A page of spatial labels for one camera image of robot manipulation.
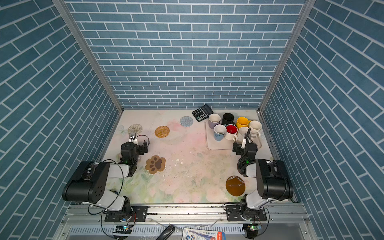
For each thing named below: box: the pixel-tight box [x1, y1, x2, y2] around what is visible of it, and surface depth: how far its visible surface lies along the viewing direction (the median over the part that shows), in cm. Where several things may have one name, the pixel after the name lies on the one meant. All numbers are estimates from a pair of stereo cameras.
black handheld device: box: [155, 224, 176, 240], surface depth 67 cm
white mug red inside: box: [224, 124, 238, 142], surface depth 101 cm
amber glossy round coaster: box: [225, 175, 246, 197], surface depth 84 cm
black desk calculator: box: [192, 104, 214, 122], surface depth 118 cm
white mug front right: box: [236, 126, 250, 144], surface depth 99 cm
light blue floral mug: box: [213, 124, 227, 142], surface depth 100 cm
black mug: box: [222, 112, 236, 126], surface depth 107 cm
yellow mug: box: [236, 116, 251, 130], surface depth 104 cm
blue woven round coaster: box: [179, 116, 194, 127], surface depth 114 cm
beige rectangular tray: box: [205, 120, 237, 150], surface depth 104 cm
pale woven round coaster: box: [127, 124, 143, 136], surface depth 110 cm
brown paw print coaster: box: [145, 155, 166, 174], surface depth 93 cm
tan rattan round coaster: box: [154, 125, 170, 138], surface depth 110 cm
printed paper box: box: [182, 228, 226, 240], surface depth 69 cm
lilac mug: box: [208, 113, 221, 129], surface depth 107 cm
